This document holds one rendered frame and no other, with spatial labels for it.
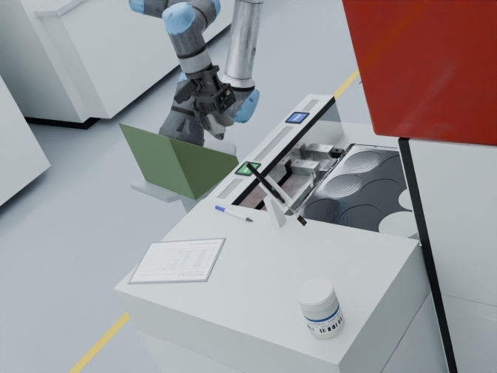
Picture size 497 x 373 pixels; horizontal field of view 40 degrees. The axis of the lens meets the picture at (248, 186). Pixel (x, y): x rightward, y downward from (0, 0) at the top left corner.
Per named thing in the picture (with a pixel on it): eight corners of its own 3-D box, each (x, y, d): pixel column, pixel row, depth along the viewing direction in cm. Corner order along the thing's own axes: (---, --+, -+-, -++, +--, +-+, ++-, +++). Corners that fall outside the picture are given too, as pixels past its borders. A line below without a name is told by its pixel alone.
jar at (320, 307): (351, 317, 131) (340, 281, 126) (333, 344, 126) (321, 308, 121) (320, 308, 135) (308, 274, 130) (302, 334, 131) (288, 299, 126)
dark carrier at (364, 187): (472, 160, 171) (472, 158, 170) (414, 249, 151) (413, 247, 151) (353, 148, 192) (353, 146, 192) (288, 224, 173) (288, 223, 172)
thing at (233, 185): (345, 132, 215) (334, 94, 208) (245, 246, 183) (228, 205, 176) (319, 130, 221) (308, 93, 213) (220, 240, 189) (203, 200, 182)
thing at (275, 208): (300, 222, 160) (285, 176, 153) (291, 232, 158) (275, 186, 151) (279, 217, 164) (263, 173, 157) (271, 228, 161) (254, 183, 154)
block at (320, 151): (336, 153, 195) (333, 144, 194) (330, 160, 194) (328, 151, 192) (313, 150, 200) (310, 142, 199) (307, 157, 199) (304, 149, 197)
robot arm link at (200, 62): (171, 58, 163) (191, 42, 168) (177, 75, 166) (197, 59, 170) (193, 58, 159) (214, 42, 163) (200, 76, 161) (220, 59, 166)
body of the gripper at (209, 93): (220, 119, 167) (203, 75, 160) (194, 117, 172) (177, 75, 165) (238, 102, 171) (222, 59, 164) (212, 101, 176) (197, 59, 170)
